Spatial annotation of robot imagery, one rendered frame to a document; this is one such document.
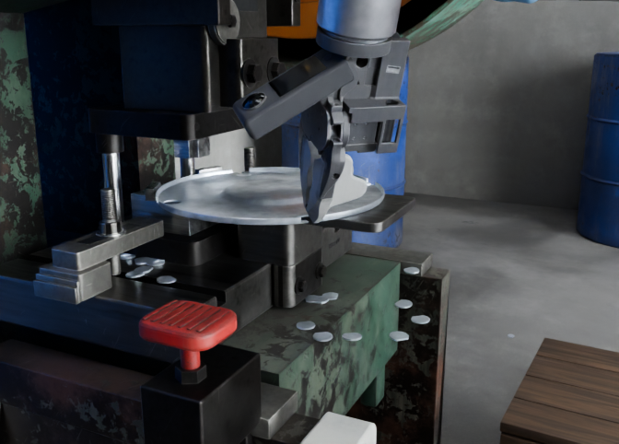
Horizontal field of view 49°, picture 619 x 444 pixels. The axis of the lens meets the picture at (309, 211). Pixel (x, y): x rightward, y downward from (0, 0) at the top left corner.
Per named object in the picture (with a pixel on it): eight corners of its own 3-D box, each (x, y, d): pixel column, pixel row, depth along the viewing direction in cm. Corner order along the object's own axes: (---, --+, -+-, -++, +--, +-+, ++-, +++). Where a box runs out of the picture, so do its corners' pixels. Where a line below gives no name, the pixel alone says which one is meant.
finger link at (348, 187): (364, 232, 75) (379, 157, 70) (313, 238, 73) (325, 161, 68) (353, 216, 77) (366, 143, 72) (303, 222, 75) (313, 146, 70)
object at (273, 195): (331, 167, 106) (331, 161, 106) (426, 211, 80) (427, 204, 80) (140, 181, 96) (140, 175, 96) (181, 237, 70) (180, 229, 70)
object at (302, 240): (414, 292, 91) (417, 192, 87) (377, 333, 78) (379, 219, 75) (250, 265, 101) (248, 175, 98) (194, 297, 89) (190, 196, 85)
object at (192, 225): (250, 208, 99) (250, 178, 98) (189, 236, 86) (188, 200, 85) (198, 202, 103) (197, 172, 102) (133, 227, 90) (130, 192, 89)
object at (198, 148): (215, 153, 94) (214, 126, 93) (194, 159, 89) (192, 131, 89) (195, 151, 95) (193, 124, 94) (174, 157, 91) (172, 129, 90)
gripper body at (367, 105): (396, 159, 70) (420, 45, 64) (319, 166, 67) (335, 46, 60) (366, 126, 76) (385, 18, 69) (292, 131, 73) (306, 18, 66)
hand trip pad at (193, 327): (246, 391, 59) (244, 309, 57) (206, 426, 54) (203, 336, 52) (179, 374, 62) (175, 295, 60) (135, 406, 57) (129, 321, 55)
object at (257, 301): (353, 249, 110) (353, 212, 109) (189, 368, 71) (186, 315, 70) (197, 226, 123) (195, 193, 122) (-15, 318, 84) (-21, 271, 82)
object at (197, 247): (274, 227, 101) (274, 206, 100) (195, 267, 84) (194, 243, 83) (184, 214, 108) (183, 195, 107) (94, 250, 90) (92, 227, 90)
